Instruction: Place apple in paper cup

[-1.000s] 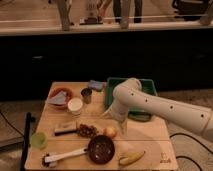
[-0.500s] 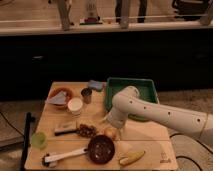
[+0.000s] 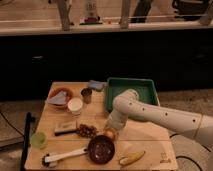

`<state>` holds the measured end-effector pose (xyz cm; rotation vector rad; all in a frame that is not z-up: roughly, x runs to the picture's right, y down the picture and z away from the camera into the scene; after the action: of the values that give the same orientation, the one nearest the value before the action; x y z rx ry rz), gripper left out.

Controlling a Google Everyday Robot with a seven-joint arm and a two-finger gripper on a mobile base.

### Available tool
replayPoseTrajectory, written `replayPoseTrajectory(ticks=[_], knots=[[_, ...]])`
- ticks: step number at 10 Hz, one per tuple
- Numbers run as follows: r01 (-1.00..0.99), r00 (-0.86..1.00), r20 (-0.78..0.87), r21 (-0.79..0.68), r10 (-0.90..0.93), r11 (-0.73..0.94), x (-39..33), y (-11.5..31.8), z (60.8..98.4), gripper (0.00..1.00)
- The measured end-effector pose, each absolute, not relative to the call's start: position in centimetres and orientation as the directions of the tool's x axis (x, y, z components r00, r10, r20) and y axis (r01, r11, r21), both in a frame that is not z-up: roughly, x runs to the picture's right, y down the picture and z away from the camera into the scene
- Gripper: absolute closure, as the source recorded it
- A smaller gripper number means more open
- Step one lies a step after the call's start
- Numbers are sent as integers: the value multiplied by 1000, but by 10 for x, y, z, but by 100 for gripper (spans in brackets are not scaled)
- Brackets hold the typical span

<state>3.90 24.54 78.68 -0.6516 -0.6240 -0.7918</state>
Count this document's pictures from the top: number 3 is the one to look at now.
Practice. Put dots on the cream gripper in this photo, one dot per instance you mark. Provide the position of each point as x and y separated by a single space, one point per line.
109 127

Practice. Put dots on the red apple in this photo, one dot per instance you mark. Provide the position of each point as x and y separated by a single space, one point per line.
111 135

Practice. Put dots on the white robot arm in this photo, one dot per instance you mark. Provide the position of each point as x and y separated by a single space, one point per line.
191 125

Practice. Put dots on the white paper cup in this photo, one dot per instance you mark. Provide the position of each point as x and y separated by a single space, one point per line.
75 106

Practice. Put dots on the metal cup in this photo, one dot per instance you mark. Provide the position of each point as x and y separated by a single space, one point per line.
87 95

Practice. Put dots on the green plastic cup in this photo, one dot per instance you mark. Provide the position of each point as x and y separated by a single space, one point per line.
38 140

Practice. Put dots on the dark brown bowl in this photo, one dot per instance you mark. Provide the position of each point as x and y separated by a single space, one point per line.
101 149

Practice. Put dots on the pile of brown nuts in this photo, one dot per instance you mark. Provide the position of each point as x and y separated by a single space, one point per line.
86 131

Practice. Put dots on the yellow banana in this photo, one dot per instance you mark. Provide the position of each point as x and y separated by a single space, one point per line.
131 158

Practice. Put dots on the blue sponge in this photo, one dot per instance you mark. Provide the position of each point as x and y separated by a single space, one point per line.
96 85

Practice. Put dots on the green plastic tray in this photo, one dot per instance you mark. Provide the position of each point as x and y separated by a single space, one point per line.
144 87

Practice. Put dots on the grey folded cloth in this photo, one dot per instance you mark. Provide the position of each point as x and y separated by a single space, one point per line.
58 99

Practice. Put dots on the black stand left of table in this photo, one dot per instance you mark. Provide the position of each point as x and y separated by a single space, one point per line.
28 121

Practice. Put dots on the wooden block with black handle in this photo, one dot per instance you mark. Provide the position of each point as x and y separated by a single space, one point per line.
64 128

